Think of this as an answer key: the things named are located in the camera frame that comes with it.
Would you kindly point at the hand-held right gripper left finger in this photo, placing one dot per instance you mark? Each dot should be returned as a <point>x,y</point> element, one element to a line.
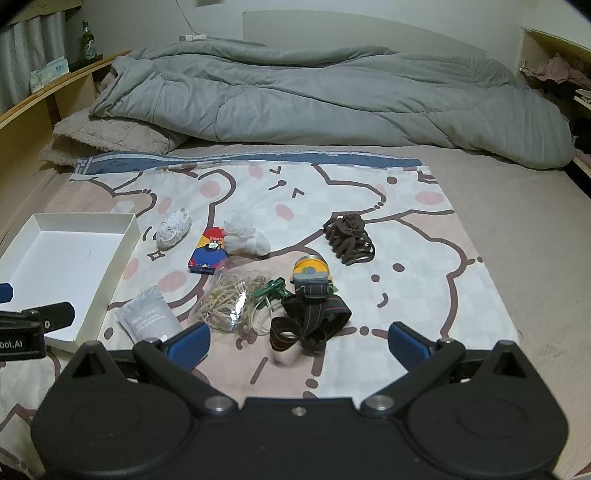
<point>189,345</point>

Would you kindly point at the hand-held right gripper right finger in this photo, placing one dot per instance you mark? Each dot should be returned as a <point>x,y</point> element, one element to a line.
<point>407,345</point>

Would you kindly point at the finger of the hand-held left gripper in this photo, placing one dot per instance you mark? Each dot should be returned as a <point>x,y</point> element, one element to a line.
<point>51,314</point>
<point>5,292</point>

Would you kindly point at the grey foil pouch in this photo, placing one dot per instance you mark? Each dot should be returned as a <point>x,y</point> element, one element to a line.
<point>147,316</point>

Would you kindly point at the white cardboard box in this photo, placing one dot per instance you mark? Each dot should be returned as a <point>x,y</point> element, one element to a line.
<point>60,258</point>

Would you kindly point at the clear bag of rubber bands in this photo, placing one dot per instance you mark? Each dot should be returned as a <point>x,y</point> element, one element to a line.
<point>226,300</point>

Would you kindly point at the colourful playing card box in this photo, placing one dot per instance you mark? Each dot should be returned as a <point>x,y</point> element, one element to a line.
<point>207,256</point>

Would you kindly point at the green clothespin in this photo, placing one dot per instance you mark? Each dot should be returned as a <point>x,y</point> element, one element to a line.
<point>272,288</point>

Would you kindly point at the bear printed blanket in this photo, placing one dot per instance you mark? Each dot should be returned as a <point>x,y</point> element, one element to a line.
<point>415,258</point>

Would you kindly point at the bed with beige sheet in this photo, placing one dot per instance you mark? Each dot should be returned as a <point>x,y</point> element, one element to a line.
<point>531,240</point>

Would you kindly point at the beige fleece blanket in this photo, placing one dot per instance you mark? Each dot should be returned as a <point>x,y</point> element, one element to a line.
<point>92,134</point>

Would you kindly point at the wooden bedside shelf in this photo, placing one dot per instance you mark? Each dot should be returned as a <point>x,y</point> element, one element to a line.
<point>27,106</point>

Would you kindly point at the tissue pack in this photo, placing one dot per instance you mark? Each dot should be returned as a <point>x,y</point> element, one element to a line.
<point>48,74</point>

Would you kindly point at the grey curtain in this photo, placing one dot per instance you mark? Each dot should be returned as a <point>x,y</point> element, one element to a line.
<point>23,41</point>

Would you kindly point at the grey duvet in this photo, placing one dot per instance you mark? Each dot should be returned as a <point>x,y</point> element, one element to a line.
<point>323,101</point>

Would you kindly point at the green glass bottle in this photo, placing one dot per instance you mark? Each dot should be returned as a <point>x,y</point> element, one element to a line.
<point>90,44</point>

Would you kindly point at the dark clothes pile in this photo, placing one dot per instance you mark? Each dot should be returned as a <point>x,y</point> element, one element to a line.
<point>572,99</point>

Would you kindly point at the white charger plug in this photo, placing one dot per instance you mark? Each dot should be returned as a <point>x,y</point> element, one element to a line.
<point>194,36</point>

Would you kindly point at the pink clothes pile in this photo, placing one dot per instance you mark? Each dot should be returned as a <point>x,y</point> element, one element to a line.
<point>554,69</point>

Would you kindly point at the wooden open shelf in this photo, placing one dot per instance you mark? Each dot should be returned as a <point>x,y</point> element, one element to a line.
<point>554,44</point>

